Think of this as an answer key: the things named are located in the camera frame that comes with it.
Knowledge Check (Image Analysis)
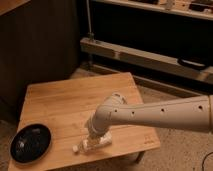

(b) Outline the clear plastic bottle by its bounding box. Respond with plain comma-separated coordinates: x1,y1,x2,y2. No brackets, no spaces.
72,132,112,153

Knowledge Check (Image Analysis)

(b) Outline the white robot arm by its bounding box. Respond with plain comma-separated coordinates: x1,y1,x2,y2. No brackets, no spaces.
86,93,213,138

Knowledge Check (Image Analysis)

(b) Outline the black ceramic bowl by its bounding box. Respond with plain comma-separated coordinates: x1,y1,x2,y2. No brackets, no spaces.
10,123,52,163

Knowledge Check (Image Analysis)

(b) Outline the wooden table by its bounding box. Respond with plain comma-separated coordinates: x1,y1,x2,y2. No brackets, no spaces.
8,73,160,171

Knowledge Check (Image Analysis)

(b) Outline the metal pole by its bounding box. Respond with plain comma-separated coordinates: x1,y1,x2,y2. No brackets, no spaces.
86,0,94,41

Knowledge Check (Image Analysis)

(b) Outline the upper wooden shelf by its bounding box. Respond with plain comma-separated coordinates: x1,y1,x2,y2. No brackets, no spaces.
93,0,213,21

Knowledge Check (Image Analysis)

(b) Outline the wooden shelf rail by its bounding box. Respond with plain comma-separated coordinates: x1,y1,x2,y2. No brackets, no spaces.
80,37,213,84

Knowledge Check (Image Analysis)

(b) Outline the black handle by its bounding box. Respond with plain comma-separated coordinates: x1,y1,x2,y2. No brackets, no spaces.
177,58,209,71

